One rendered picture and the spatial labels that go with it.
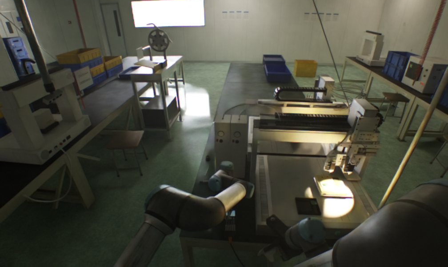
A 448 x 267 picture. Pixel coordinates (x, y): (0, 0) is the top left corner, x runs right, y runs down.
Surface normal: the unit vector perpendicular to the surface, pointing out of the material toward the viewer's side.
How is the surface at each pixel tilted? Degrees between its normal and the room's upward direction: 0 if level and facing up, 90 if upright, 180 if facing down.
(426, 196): 25
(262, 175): 0
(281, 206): 0
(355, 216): 0
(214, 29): 90
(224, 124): 90
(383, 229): 46
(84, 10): 90
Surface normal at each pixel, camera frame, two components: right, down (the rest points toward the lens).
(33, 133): 1.00, 0.04
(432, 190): -0.17, -0.97
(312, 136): -0.10, 0.49
